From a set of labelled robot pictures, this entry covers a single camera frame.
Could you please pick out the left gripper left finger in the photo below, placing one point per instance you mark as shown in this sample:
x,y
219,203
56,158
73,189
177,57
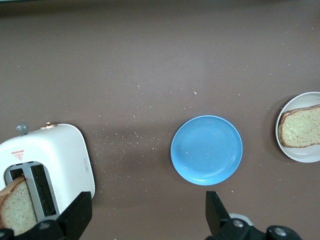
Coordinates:
x,y
75,217

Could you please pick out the beige plate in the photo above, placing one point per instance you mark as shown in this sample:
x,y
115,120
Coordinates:
x,y
300,155

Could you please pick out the brown bread slice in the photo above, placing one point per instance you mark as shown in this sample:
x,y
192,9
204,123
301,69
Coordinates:
x,y
17,207
300,127

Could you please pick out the white toaster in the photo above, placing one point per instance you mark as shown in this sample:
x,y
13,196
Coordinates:
x,y
62,150

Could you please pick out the blue plate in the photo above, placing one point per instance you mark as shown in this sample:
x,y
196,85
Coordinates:
x,y
206,150

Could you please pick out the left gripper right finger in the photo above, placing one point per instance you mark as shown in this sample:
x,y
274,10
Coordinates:
x,y
217,222

